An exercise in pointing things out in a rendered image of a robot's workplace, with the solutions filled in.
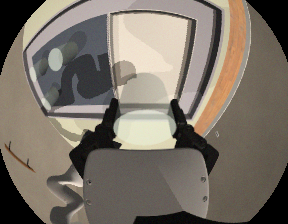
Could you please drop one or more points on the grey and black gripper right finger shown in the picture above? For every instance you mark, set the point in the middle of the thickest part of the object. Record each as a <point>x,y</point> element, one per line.
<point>190,139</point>

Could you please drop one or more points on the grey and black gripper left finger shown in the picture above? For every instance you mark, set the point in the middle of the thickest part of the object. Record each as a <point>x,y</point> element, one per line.
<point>101,138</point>

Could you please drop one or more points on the clear glass jar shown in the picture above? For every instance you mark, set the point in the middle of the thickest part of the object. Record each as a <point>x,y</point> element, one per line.
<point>61,55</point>
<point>50,98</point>
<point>144,115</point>
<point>38,69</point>

